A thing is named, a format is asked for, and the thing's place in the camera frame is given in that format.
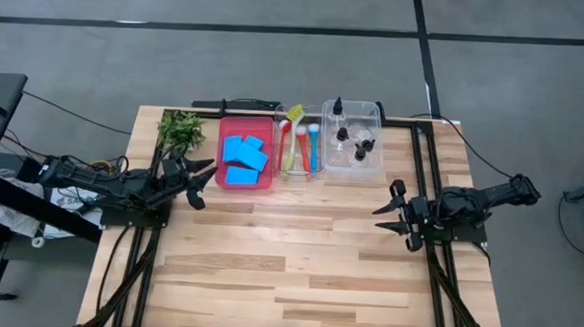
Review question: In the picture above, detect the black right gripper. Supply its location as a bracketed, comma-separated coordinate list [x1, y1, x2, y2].
[369, 177, 443, 256]

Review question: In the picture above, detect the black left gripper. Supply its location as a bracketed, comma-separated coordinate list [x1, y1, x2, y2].
[156, 148, 221, 213]

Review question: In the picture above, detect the red dish brush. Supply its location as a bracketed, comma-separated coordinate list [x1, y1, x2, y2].
[292, 125, 315, 180]
[274, 118, 293, 175]

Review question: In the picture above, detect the yellow-green dish brush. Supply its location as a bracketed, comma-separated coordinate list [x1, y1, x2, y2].
[281, 102, 306, 179]

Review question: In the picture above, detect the blue dish brush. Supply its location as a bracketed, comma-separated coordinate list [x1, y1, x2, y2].
[305, 122, 322, 174]

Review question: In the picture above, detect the red plastic bin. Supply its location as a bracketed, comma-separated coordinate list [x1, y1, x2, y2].
[214, 113, 278, 193]

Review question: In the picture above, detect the green potted plant white pot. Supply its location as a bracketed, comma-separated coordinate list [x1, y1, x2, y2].
[154, 108, 210, 159]

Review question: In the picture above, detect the narrow clear plastic bin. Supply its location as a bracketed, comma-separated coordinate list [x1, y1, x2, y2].
[269, 101, 327, 182]

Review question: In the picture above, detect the large clear plastic bin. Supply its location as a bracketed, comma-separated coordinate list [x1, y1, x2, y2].
[317, 98, 387, 184]

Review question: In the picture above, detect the white printed bag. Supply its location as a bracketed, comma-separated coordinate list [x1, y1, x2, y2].
[42, 179, 106, 241]

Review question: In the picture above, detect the gray crumpled bag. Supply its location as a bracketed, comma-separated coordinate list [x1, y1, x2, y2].
[0, 167, 45, 239]

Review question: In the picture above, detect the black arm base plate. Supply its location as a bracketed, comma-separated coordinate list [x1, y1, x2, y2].
[414, 199, 491, 245]
[98, 186, 174, 230]

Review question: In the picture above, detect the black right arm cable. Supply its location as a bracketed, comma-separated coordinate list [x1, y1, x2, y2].
[405, 112, 520, 180]

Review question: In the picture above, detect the black aluminium table frame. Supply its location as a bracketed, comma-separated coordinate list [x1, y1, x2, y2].
[80, 101, 515, 327]

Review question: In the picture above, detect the black looped floor cable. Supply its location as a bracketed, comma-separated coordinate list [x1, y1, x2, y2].
[554, 194, 584, 261]

